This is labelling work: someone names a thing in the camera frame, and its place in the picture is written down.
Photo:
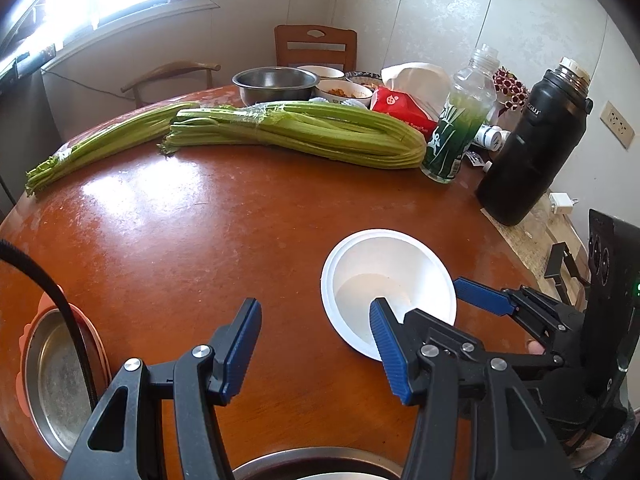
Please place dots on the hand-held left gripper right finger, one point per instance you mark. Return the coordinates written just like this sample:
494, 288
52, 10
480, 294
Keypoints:
387, 355

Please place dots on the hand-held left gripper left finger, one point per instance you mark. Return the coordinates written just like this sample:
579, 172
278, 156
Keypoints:
240, 355

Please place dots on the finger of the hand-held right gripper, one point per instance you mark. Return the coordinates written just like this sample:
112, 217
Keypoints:
480, 295
450, 332

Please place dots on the large stainless steel bowl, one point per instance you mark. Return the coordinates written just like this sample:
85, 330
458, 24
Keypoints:
300, 458

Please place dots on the shallow stainless steel plate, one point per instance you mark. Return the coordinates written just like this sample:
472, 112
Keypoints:
55, 385

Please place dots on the pink plastic plate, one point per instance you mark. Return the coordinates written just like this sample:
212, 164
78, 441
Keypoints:
45, 301

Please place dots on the person's right forearm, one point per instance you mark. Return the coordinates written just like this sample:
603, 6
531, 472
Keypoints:
595, 452

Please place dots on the person's right hand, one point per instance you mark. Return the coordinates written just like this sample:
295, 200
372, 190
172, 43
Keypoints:
536, 347

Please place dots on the beige patterned mat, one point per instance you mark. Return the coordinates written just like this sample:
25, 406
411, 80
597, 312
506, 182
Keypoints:
525, 240

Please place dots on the black folding stand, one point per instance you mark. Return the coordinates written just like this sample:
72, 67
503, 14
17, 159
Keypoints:
555, 260

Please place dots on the white charger plug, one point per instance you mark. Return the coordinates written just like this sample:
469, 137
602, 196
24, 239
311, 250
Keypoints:
562, 204

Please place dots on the clear plastic bottle green label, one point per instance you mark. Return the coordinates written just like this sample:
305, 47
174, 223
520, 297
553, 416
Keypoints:
450, 150

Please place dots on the black thermos flask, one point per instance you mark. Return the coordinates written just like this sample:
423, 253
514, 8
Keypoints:
530, 150

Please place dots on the small white medicine bottle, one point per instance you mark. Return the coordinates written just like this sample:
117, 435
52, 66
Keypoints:
490, 136

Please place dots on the red tissue pack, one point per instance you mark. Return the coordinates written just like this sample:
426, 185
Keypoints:
400, 105

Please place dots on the flower patterned ornament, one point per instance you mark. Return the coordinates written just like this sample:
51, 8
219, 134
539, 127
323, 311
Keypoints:
510, 85

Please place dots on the thick celery bunch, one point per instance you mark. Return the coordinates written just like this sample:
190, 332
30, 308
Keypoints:
325, 135

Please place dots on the white plastic bag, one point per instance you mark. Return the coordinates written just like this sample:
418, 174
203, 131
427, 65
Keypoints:
415, 77

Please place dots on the blue patterned bowl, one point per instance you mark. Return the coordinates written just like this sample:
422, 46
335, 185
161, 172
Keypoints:
370, 80

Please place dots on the white bowl with orange food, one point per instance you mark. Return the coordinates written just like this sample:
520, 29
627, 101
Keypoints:
345, 91

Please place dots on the long thin celery bunch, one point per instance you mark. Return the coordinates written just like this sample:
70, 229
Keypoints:
110, 135

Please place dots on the small stainless steel bowl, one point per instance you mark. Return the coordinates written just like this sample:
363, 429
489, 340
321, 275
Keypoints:
275, 90

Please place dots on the white ceramic bowl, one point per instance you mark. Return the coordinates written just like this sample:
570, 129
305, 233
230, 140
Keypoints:
325, 71

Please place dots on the curved back wooden chair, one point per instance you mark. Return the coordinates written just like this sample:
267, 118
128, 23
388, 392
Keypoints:
170, 67

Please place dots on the grey refrigerator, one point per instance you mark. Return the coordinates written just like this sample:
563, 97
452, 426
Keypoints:
25, 125

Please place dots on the red-brown wooden chair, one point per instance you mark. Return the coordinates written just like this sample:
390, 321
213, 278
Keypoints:
290, 35

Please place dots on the wall socket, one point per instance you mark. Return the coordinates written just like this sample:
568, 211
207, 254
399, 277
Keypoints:
617, 124

